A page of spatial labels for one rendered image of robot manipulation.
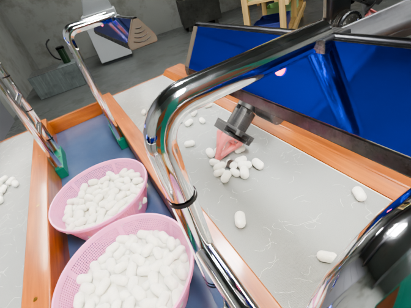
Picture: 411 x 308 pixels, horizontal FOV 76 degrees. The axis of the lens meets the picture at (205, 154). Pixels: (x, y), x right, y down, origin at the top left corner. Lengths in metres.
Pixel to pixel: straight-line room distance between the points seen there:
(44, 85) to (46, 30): 2.44
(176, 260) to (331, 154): 0.42
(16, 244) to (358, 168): 0.82
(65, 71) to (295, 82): 4.92
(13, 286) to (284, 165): 0.65
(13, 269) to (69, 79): 4.51
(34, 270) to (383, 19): 0.84
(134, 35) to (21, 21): 6.74
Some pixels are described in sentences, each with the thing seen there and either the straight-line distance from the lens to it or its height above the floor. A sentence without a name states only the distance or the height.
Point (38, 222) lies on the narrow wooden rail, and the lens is 0.80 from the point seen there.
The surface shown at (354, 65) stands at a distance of 0.23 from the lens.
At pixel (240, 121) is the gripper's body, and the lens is 0.68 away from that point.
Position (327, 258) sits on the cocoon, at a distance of 0.50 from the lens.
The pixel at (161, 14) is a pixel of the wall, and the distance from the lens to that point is 7.48.
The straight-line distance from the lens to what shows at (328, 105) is 0.23.
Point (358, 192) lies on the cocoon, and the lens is 0.60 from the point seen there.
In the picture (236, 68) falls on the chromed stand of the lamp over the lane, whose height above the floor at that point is 1.12.
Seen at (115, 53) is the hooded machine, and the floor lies 0.16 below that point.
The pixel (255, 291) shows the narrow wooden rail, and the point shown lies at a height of 0.76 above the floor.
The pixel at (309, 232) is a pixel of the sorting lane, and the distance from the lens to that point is 0.55.
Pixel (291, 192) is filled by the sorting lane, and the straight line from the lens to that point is 0.61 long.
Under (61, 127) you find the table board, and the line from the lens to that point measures 1.52.
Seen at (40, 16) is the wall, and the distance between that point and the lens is 7.40.
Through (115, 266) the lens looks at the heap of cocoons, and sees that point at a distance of 0.60.
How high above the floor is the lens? 1.18
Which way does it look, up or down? 35 degrees down
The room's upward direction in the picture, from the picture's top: 17 degrees counter-clockwise
